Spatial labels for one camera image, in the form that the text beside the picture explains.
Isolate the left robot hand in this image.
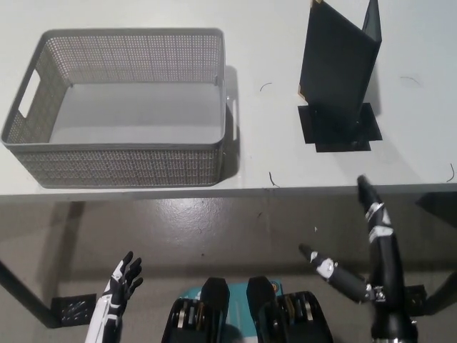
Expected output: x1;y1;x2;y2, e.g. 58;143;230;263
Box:
84;250;144;343

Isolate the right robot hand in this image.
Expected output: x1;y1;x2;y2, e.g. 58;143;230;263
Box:
298;174;419;339

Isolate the black ribbed robot body block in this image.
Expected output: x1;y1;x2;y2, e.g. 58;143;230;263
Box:
161;277;230;343
247;276;336;343

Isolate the black table leg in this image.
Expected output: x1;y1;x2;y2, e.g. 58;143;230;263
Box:
0;259;58;329

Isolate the grey perforated plastic basket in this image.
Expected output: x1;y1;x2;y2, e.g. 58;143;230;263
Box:
0;27;239;189

